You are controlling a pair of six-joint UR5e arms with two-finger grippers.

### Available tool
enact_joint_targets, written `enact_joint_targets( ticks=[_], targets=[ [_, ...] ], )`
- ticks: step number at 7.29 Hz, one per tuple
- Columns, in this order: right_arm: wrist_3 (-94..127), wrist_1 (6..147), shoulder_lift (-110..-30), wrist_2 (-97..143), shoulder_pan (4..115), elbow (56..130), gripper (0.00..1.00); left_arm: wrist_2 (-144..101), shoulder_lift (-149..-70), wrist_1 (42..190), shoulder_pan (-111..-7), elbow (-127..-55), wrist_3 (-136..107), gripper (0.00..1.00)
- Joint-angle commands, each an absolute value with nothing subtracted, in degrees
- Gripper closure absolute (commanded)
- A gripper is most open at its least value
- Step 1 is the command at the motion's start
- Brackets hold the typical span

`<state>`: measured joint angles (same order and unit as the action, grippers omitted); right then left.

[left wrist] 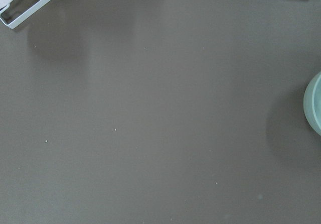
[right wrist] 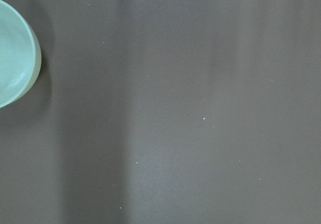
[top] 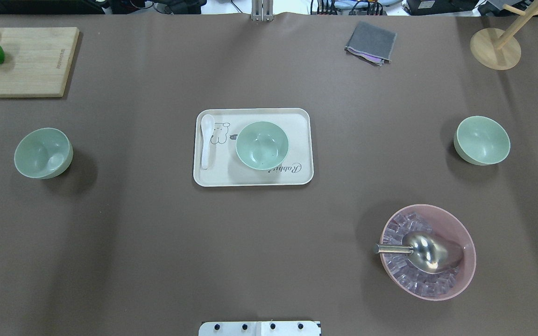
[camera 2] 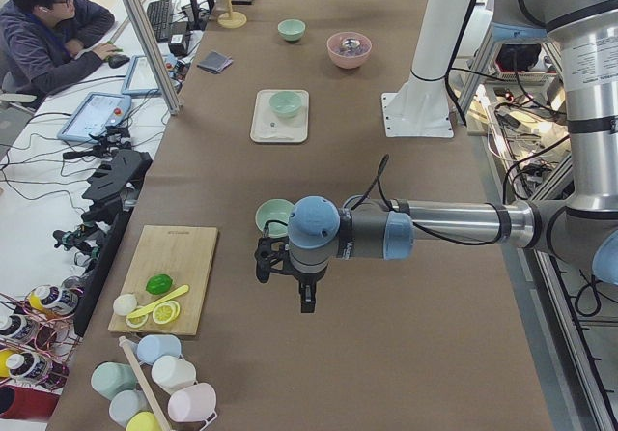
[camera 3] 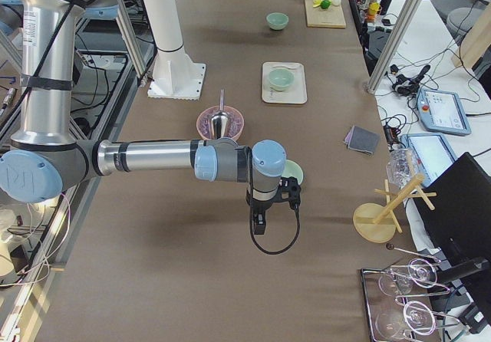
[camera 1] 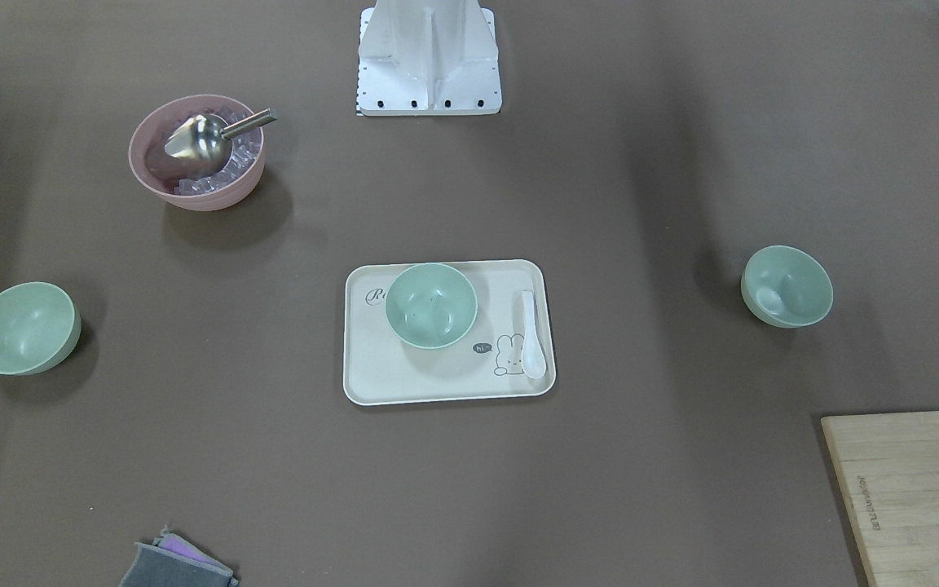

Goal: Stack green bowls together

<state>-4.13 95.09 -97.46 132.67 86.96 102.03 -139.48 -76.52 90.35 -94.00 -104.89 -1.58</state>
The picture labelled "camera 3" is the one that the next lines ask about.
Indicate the far teach pendant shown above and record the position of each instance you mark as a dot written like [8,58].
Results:
[442,111]

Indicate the green bowl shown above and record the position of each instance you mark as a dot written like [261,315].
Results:
[280,79]
[293,169]
[277,21]

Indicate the upper wine glass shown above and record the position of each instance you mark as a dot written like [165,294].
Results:
[400,280]

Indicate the pink bowl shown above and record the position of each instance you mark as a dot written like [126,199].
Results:
[230,127]

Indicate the grey folded cloths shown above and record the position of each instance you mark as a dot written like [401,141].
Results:
[361,140]

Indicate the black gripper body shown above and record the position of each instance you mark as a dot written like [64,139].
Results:
[261,206]

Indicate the clear plastic cup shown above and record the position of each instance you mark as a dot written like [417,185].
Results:
[402,166]

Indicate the near teach pendant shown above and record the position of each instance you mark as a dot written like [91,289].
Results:
[433,151]

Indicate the teach pendant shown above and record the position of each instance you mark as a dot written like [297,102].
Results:
[442,111]
[433,151]

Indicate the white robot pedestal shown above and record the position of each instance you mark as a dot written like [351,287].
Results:
[175,75]

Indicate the wooden mug tree stand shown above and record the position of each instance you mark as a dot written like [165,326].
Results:
[377,223]

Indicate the wine glass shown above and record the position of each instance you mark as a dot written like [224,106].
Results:
[408,323]
[400,280]

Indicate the green bowl on tray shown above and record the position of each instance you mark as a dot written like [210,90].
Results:
[280,79]

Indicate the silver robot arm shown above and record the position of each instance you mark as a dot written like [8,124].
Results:
[45,159]

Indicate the wooden cutting board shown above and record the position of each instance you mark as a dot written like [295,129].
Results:
[332,17]

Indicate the cream rectangular tray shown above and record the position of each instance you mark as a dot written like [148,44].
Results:
[296,94]

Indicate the lower wine glass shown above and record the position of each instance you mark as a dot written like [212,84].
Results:
[408,323]

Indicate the aluminium frame post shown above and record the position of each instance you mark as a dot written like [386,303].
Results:
[403,21]

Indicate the metal scoop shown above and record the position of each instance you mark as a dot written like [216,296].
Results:
[219,121]

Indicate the yellow mug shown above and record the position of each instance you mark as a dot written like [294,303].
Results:
[374,9]

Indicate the black monitor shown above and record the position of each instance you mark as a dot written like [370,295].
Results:
[459,224]

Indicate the wire glass rack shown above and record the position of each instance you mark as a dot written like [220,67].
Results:
[397,302]

